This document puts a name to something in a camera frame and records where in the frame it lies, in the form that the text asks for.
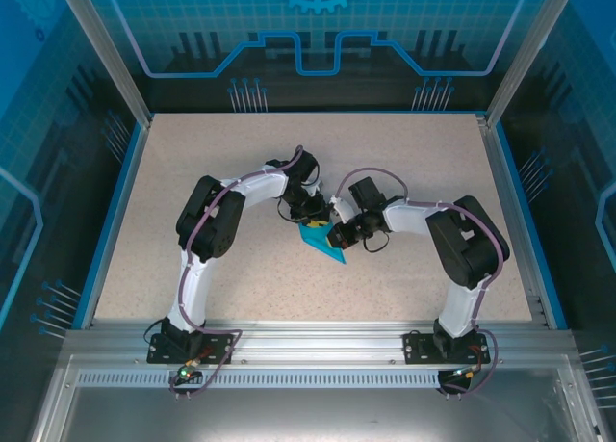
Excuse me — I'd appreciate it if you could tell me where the blue square paper sheet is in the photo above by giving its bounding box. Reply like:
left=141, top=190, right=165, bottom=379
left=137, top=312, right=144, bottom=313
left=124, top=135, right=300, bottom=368
left=295, top=220, right=348, bottom=266

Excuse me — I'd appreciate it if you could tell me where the blue table edge strip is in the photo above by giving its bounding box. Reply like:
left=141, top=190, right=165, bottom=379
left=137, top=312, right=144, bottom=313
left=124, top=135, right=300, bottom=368
left=71, top=121, right=151, bottom=330

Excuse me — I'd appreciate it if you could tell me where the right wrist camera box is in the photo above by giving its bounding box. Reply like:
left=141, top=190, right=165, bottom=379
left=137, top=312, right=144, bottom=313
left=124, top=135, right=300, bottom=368
left=329, top=195, right=356, bottom=224

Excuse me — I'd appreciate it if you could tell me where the aluminium frame rail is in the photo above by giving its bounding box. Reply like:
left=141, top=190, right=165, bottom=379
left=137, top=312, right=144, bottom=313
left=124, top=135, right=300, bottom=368
left=62, top=319, right=574, bottom=366

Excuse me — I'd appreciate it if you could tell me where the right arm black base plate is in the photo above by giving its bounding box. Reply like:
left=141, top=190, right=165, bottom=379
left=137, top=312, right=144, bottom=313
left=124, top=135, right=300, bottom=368
left=402, top=329, right=492, bottom=365

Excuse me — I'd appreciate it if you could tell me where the slotted cable duct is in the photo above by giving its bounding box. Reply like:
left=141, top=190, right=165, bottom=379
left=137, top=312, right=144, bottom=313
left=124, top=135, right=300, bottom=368
left=76, top=372, right=444, bottom=385

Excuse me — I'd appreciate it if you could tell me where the aluminium side rail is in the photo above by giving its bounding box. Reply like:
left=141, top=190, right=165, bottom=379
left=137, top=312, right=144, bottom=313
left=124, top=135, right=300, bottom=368
left=475, top=114, right=550, bottom=327

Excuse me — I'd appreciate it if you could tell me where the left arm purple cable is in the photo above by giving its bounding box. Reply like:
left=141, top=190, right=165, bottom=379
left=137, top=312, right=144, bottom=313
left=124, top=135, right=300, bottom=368
left=166, top=145, right=305, bottom=399

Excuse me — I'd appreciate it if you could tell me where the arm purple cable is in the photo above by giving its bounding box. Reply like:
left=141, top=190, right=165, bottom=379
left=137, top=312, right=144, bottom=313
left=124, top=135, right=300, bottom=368
left=166, top=145, right=305, bottom=399
left=334, top=167, right=506, bottom=399

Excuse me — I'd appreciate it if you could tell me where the cable connector with green light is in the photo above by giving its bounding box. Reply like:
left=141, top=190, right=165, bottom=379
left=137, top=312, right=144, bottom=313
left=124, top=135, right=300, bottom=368
left=447, top=364, right=484, bottom=381
left=175, top=358, right=202, bottom=381

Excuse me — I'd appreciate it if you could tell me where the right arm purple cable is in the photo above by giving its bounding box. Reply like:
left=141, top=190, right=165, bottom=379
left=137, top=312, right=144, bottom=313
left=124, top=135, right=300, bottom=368
left=334, top=167, right=506, bottom=399

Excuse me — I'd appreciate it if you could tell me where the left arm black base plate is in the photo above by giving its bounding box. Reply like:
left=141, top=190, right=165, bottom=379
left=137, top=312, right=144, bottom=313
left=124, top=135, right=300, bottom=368
left=146, top=332, right=236, bottom=365

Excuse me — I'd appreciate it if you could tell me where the aluminium frame post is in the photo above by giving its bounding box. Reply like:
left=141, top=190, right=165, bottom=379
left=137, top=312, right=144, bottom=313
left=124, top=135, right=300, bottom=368
left=485, top=0, right=581, bottom=128
left=52, top=0, right=154, bottom=128

